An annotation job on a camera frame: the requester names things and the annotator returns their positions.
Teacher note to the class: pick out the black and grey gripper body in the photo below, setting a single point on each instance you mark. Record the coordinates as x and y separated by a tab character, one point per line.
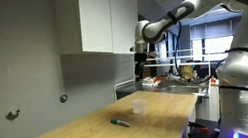
140	48

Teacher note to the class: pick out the green marker with grey body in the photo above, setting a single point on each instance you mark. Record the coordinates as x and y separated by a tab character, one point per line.
120	123

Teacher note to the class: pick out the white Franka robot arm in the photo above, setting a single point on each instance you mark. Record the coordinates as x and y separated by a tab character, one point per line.
247	41

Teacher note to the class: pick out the clear plastic bowl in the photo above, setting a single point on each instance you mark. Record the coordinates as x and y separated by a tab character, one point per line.
139	105

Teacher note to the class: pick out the red and white box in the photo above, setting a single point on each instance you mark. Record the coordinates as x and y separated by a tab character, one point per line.
150	81

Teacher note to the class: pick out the stainless steel counter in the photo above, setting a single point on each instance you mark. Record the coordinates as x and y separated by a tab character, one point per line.
174	89

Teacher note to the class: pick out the brown paper bag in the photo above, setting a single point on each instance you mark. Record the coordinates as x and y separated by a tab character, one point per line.
187	71

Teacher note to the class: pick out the window with blinds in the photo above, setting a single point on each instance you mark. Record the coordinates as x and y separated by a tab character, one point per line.
213	44

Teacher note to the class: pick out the white metal frame rack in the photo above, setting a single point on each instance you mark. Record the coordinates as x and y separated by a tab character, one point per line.
123	86

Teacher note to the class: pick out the white wall cabinet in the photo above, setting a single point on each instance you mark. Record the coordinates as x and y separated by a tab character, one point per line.
98	19

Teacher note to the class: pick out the round grey wall knob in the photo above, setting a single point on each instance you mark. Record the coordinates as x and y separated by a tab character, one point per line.
12	113
63	98

